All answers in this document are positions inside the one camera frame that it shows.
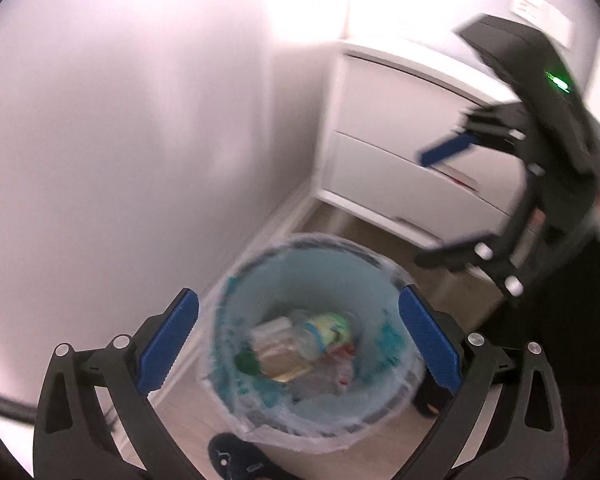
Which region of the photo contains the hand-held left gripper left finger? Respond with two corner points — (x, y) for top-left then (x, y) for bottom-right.
(32, 287), (203, 480)

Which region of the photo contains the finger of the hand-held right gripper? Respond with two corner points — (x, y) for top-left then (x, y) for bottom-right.
(414, 164), (547, 309)
(419, 102), (528, 167)

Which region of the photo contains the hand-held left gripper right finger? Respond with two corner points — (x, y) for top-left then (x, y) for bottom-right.
(397, 284), (566, 480)

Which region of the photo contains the blue trash bin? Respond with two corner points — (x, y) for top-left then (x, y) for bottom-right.
(195, 232), (428, 453)

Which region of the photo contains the clear green-label plastic bottle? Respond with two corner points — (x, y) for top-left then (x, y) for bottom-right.
(235, 311), (355, 376)

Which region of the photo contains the yellow carton box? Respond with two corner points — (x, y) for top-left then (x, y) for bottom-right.
(257, 350), (316, 381)

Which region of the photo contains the white nightstand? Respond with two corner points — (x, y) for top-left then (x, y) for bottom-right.
(307, 40), (546, 281)

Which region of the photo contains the white wardrobe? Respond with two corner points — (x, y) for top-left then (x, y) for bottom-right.
(0, 0), (351, 411)

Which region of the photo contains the white wall socket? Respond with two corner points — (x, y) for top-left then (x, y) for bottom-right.
(510, 0), (548, 23)

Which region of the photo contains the black cable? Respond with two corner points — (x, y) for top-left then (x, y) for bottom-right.
(0, 387), (38, 423)

